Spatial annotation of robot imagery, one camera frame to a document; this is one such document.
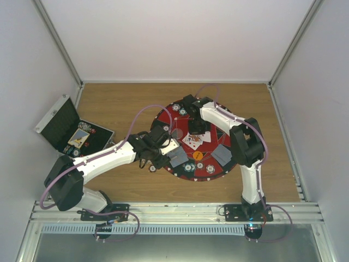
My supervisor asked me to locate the orange 100 chip stack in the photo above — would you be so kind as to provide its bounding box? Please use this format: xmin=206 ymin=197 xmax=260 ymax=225
xmin=148 ymin=165 xmax=157 ymax=172

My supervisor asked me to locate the queen of spades card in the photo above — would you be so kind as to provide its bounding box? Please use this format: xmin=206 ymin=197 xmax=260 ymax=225
xmin=189 ymin=134 xmax=203 ymax=145

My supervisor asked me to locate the eight of diamonds card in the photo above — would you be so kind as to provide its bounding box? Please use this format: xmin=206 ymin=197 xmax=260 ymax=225
xmin=182 ymin=133 xmax=200 ymax=150

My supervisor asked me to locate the green 50 chip top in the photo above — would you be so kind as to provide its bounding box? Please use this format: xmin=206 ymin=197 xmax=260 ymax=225
xmin=179 ymin=108 xmax=187 ymax=116

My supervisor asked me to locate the green 50 chip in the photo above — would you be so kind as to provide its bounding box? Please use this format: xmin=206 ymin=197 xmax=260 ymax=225
xmin=184 ymin=163 xmax=196 ymax=172
xmin=179 ymin=108 xmax=187 ymax=116

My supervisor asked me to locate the dealt card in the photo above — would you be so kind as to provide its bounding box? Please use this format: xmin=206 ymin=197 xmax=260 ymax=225
xmin=167 ymin=147 xmax=189 ymax=168
xmin=211 ymin=144 xmax=232 ymax=166

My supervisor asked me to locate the orange big blind button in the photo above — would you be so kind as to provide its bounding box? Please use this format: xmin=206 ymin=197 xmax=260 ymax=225
xmin=192 ymin=151 xmax=203 ymax=161

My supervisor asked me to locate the green 50 chip bottom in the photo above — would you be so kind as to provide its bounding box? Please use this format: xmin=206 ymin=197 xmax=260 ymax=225
xmin=184 ymin=163 xmax=196 ymax=172

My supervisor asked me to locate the blue 10 chip bottom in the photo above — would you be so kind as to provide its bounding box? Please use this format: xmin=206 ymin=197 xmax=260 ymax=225
xmin=206 ymin=165 xmax=215 ymax=174

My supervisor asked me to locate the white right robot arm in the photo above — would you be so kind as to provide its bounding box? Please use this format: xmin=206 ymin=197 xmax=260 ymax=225
xmin=183 ymin=95 xmax=268 ymax=221

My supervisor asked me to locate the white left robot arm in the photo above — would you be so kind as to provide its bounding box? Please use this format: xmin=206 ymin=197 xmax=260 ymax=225
xmin=39 ymin=130 xmax=179 ymax=221

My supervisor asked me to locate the clear round dealer button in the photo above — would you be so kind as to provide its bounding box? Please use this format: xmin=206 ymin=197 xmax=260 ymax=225
xmin=171 ymin=128 xmax=183 ymax=139

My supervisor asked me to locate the round red black poker mat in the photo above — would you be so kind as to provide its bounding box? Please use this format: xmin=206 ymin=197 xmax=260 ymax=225
xmin=151 ymin=100 xmax=237 ymax=182

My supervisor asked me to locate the card box in case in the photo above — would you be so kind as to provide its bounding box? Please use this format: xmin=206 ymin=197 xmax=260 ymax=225
xmin=68 ymin=128 xmax=90 ymax=149

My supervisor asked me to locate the aluminium poker case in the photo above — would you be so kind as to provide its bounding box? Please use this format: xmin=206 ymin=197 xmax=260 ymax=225
xmin=35 ymin=94 xmax=115 ymax=158

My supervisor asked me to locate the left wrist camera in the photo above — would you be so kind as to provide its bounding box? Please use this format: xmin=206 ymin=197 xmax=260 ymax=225
xmin=149 ymin=126 xmax=170 ymax=146

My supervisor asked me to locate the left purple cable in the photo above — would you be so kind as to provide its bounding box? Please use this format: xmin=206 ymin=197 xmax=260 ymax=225
xmin=40 ymin=104 xmax=172 ymax=210

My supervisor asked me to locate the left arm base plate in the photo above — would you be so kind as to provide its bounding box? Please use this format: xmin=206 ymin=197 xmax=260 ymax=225
xmin=76 ymin=204 xmax=130 ymax=223

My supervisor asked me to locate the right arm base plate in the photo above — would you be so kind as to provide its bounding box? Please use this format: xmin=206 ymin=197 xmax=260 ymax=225
xmin=218 ymin=204 xmax=274 ymax=222

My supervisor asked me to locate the slotted cable duct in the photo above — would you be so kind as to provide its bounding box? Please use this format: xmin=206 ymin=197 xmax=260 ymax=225
xmin=41 ymin=223 xmax=245 ymax=236

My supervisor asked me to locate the front aluminium rail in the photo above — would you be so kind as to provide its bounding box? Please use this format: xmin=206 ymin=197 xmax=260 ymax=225
xmin=29 ymin=202 xmax=324 ymax=224

